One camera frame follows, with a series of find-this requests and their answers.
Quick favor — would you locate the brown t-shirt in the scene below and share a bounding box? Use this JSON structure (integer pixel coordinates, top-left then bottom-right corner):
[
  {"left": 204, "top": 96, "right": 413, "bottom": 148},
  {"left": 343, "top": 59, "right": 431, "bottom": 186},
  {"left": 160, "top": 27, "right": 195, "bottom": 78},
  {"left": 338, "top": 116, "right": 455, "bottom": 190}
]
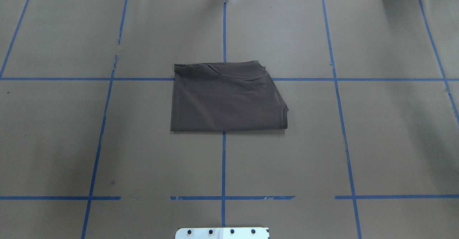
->
[{"left": 170, "top": 61, "right": 289, "bottom": 132}]

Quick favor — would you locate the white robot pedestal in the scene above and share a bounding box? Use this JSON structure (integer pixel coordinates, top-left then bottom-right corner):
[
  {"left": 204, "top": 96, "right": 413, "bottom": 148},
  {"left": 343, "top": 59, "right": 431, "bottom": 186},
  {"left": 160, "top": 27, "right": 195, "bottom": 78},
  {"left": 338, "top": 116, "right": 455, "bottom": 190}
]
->
[{"left": 175, "top": 226, "right": 270, "bottom": 239}]

